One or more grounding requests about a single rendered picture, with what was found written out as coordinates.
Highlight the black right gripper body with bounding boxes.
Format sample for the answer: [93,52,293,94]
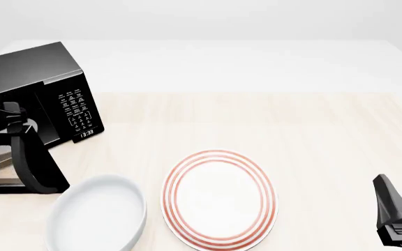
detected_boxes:
[375,221,402,248]

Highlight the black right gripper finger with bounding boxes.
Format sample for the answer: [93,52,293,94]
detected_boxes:
[372,173,402,229]

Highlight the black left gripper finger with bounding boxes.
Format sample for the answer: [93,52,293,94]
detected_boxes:
[2,101,28,121]

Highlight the black curved door handle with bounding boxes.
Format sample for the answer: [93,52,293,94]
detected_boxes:
[10,135,62,195]

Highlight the black microwave oven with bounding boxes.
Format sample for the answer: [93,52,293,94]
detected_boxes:
[0,41,105,151]

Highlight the black microwave door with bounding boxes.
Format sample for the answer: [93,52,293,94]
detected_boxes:
[0,140,71,195]

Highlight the white deep bowl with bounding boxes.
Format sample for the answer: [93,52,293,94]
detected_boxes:
[45,174,149,251]

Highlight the white plate with red rings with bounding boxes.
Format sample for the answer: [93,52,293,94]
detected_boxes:
[160,149,279,251]

